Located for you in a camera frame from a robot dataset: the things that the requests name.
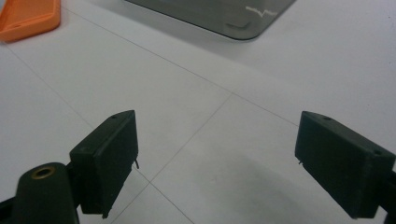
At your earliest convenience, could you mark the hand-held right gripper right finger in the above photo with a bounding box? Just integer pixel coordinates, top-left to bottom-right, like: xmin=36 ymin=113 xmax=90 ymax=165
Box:
xmin=294 ymin=110 xmax=396 ymax=220

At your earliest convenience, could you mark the grey transparent storage box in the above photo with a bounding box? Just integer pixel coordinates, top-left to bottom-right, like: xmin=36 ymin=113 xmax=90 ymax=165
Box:
xmin=124 ymin=0 xmax=297 ymax=41

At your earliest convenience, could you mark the orange phone case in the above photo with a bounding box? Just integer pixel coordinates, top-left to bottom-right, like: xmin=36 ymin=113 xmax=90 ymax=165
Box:
xmin=0 ymin=0 xmax=62 ymax=44

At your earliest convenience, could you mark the white table mat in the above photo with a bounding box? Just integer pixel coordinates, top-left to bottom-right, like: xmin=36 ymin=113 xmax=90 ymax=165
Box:
xmin=0 ymin=0 xmax=396 ymax=224

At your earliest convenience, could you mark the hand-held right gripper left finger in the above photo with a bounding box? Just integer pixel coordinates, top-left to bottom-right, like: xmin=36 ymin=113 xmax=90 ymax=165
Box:
xmin=68 ymin=109 xmax=140 ymax=219

